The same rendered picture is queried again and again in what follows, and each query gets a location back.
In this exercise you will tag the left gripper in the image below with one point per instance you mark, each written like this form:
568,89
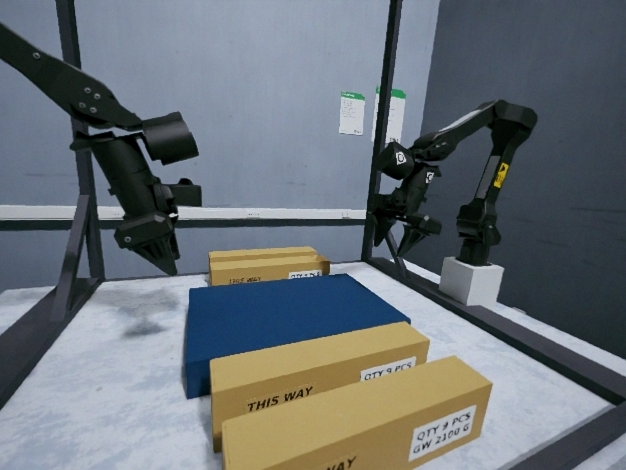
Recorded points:
420,227

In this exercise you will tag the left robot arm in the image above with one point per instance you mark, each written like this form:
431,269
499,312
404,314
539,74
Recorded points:
476,220

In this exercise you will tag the brown cardboard carton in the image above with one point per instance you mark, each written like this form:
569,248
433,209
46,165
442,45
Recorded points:
252,381
246,271
397,421
254,254

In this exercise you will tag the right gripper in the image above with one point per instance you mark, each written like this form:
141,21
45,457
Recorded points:
136,196

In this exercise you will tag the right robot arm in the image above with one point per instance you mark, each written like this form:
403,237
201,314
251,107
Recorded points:
91,102

